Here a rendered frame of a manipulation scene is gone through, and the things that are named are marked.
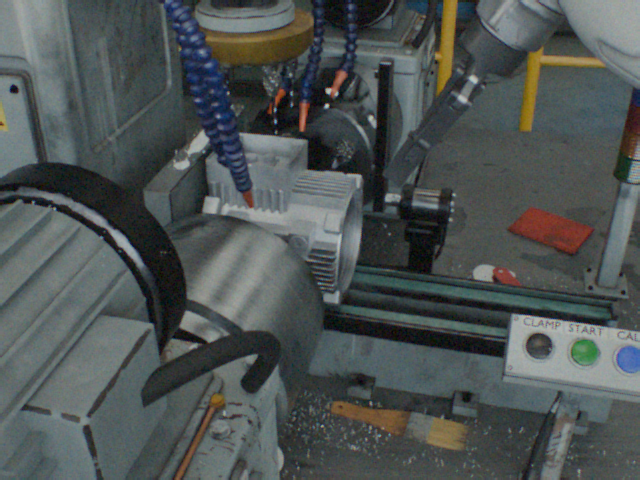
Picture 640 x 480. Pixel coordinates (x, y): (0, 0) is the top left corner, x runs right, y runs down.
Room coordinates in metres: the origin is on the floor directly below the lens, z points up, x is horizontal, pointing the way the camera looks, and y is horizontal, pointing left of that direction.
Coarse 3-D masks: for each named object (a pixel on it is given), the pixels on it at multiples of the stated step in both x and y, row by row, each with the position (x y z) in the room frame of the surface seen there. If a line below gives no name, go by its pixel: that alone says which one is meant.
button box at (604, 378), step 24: (528, 336) 0.64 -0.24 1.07; (552, 336) 0.64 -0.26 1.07; (576, 336) 0.63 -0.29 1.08; (600, 336) 0.63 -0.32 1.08; (624, 336) 0.63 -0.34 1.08; (504, 360) 0.63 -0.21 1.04; (528, 360) 0.62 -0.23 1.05; (552, 360) 0.61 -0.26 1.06; (600, 360) 0.61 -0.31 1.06; (528, 384) 0.62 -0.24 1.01; (552, 384) 0.61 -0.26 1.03; (576, 384) 0.59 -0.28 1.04; (600, 384) 0.59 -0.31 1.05; (624, 384) 0.58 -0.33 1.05
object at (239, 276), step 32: (192, 224) 0.73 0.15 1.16; (224, 224) 0.73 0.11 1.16; (256, 224) 0.74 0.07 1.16; (192, 256) 0.66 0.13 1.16; (224, 256) 0.67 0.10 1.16; (256, 256) 0.68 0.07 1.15; (288, 256) 0.71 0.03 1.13; (192, 288) 0.61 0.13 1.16; (224, 288) 0.62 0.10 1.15; (256, 288) 0.64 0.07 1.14; (288, 288) 0.67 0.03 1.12; (192, 320) 0.57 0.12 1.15; (224, 320) 0.58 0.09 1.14; (256, 320) 0.60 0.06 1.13; (288, 320) 0.63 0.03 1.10; (320, 320) 0.70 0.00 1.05; (288, 352) 0.60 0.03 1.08; (288, 384) 0.57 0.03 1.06; (288, 416) 0.57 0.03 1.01
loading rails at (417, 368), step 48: (384, 288) 0.95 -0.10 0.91; (432, 288) 0.94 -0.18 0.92; (480, 288) 0.94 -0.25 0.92; (528, 288) 0.93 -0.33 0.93; (336, 336) 0.86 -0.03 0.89; (384, 336) 0.85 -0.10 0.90; (432, 336) 0.83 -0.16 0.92; (480, 336) 0.81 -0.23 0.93; (384, 384) 0.84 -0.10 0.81; (432, 384) 0.83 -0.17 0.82; (480, 384) 0.81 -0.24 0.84; (576, 432) 0.74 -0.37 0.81
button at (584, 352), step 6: (576, 342) 0.62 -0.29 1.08; (582, 342) 0.62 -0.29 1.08; (588, 342) 0.62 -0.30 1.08; (576, 348) 0.62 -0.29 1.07; (582, 348) 0.61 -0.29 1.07; (588, 348) 0.61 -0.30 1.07; (594, 348) 0.61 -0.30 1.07; (576, 354) 0.61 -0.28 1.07; (582, 354) 0.61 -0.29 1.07; (588, 354) 0.61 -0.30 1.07; (594, 354) 0.61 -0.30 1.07; (576, 360) 0.61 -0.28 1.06; (582, 360) 0.60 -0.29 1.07; (588, 360) 0.60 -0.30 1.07; (594, 360) 0.60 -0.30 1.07
